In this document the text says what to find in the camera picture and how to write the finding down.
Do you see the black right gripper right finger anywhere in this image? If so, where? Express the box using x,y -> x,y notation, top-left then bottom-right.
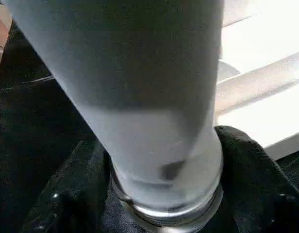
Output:
214,125 -> 299,233

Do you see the white plastic table leg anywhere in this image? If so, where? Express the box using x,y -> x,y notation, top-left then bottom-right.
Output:
1,0 -> 226,230

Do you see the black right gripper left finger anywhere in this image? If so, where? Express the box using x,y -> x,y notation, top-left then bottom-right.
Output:
21,137 -> 112,233

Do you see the white plastic table top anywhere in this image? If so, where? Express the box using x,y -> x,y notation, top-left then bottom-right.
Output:
213,0 -> 299,162

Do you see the black work mat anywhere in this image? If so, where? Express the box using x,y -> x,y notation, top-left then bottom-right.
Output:
0,19 -> 299,233

